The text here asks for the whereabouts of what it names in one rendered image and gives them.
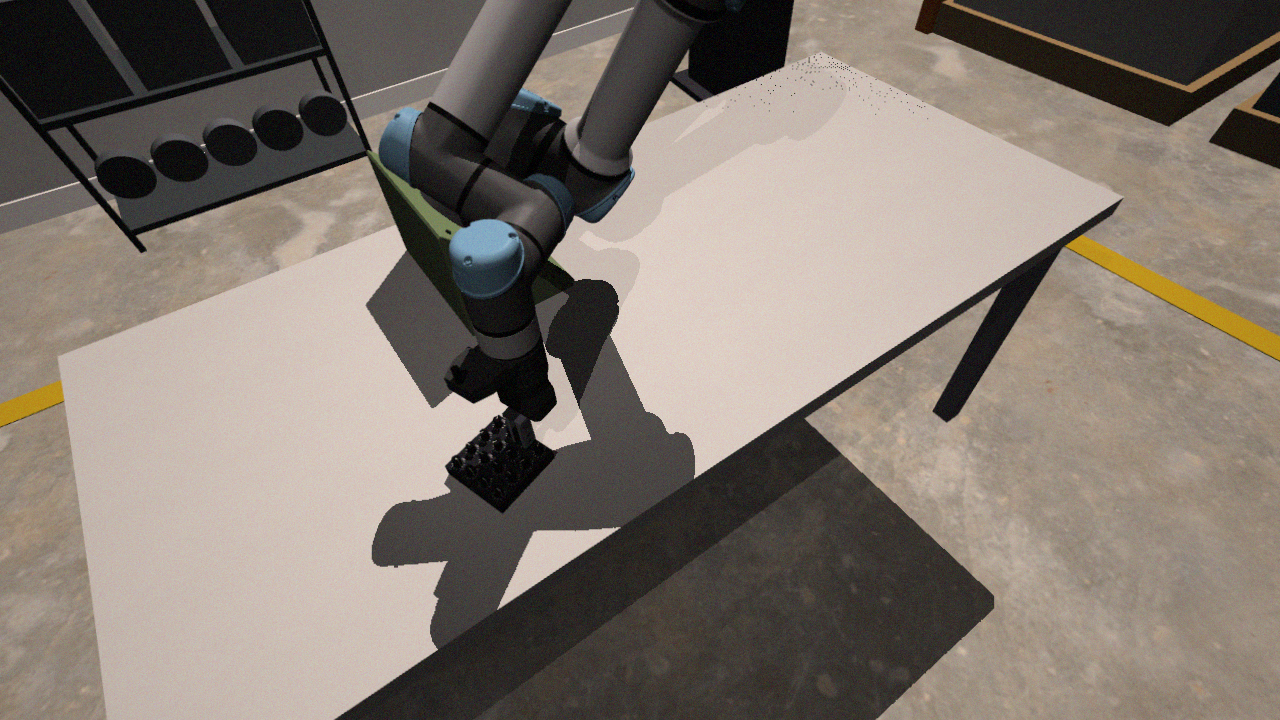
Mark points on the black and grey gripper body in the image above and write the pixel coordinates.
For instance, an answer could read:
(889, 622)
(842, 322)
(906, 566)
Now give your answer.
(520, 377)

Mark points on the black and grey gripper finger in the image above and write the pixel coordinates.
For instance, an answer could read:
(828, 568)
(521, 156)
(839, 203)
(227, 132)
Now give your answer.
(525, 430)
(510, 415)

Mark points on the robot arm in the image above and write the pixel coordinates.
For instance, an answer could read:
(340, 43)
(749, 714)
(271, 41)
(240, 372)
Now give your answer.
(445, 152)

